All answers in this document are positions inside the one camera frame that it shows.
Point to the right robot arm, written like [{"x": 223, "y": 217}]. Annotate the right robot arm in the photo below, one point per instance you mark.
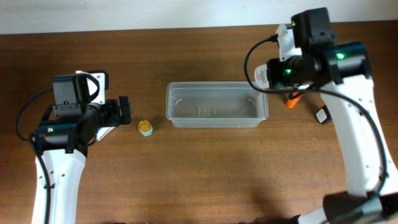
[{"x": 341, "y": 73}]

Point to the orange tube white cap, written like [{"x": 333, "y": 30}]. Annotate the orange tube white cap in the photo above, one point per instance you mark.
[{"x": 293, "y": 99}]

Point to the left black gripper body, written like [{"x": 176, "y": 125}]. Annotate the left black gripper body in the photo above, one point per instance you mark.
[{"x": 123, "y": 109}]

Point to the clear plastic container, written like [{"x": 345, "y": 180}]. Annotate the clear plastic container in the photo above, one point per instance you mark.
[{"x": 215, "y": 105}]

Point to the white Panadol box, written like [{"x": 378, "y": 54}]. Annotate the white Panadol box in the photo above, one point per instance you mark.
[{"x": 102, "y": 132}]

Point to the dark brown medicine bottle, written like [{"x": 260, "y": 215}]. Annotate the dark brown medicine bottle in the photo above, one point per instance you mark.
[{"x": 323, "y": 115}]

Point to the small gold-lid jar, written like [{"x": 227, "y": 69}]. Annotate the small gold-lid jar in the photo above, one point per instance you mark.
[{"x": 145, "y": 128}]

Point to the white squeeze bottle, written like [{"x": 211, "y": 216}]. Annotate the white squeeze bottle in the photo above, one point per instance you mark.
[{"x": 260, "y": 75}]

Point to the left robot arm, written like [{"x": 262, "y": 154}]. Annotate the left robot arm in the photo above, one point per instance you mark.
[{"x": 69, "y": 126}]

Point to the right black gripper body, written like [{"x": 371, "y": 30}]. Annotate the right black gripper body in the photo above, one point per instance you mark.
[{"x": 274, "y": 73}]

